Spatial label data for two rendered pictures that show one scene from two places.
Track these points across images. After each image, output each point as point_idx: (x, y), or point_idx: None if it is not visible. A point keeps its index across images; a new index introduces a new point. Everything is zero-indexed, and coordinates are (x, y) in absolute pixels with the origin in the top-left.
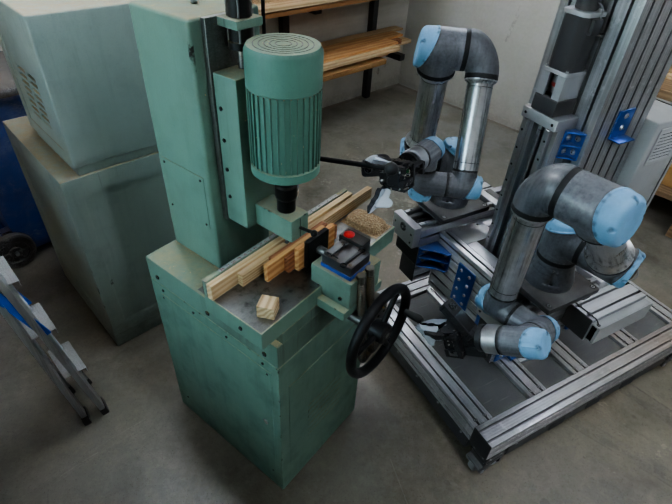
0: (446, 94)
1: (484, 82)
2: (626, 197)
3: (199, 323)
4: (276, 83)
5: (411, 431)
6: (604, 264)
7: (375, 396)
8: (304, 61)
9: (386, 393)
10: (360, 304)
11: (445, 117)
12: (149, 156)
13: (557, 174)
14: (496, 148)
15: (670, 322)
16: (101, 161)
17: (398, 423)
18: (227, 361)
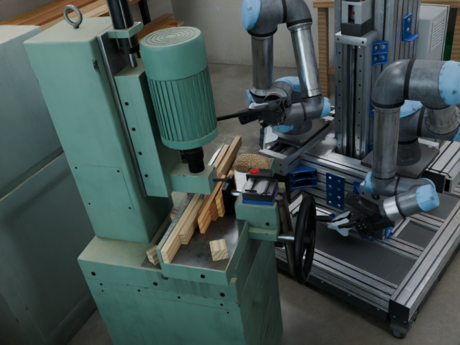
0: (227, 57)
1: (304, 26)
2: (454, 66)
3: (147, 298)
4: (179, 66)
5: (337, 328)
6: (444, 125)
7: (295, 314)
8: (196, 43)
9: (302, 308)
10: (283, 222)
11: (235, 75)
12: (31, 178)
13: (401, 68)
14: None
15: None
16: None
17: (324, 327)
18: (183, 321)
